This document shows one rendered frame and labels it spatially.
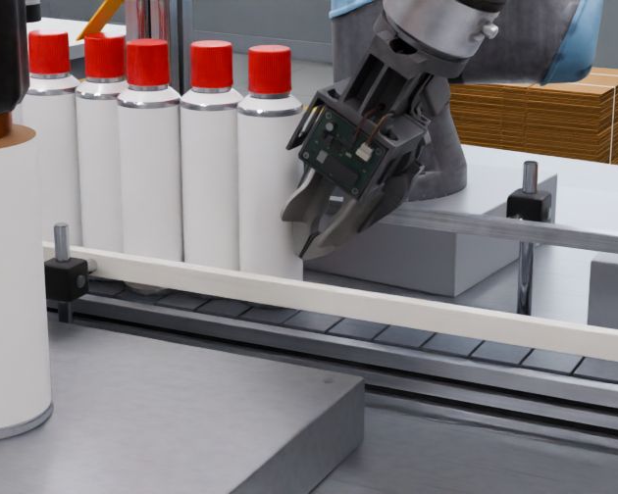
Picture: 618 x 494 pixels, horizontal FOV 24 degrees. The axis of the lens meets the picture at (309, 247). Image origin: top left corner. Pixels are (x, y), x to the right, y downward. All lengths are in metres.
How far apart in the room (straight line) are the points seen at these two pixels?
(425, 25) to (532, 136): 4.20
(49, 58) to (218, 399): 0.36
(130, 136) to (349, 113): 0.21
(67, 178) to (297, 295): 0.24
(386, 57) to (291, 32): 6.54
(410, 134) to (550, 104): 4.10
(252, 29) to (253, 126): 6.56
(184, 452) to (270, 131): 0.30
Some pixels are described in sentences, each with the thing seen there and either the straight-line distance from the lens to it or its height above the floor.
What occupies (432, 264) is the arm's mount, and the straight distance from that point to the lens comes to 1.32.
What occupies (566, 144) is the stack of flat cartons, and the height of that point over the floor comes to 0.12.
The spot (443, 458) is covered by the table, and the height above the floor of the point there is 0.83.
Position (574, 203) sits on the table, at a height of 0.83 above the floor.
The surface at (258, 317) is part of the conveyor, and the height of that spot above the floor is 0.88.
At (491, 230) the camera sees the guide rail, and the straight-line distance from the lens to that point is 1.10.
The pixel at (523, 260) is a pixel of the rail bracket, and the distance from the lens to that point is 1.16.
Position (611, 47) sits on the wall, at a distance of 6.73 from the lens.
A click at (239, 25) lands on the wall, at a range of 7.70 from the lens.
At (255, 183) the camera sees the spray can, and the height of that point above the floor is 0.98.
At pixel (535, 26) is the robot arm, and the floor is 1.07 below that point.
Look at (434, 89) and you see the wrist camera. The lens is 1.07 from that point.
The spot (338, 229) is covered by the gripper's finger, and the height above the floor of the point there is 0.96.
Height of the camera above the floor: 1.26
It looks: 17 degrees down
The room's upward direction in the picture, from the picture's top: straight up
